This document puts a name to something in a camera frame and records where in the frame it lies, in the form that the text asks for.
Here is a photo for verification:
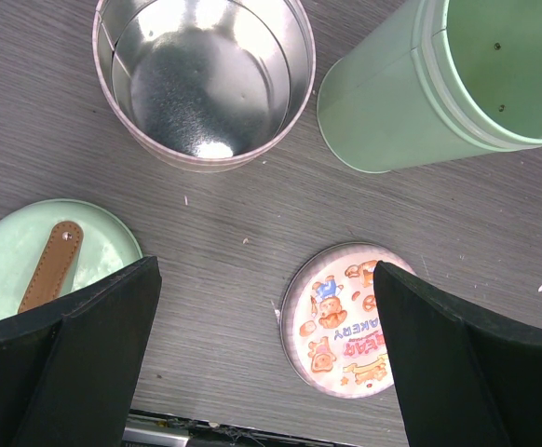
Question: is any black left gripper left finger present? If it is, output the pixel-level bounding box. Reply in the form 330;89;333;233
0;256;162;446

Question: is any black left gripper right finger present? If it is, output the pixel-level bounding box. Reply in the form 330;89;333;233
373;262;542;446

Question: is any tall green canister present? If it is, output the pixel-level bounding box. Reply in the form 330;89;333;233
317;1;542;173

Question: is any round silver tin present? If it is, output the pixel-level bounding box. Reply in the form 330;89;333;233
92;0;316;172

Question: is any green canister lid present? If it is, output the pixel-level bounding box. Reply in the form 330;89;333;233
0;198;142;320

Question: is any round bakery tin lid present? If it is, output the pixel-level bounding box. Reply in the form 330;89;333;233
279;242;412;399

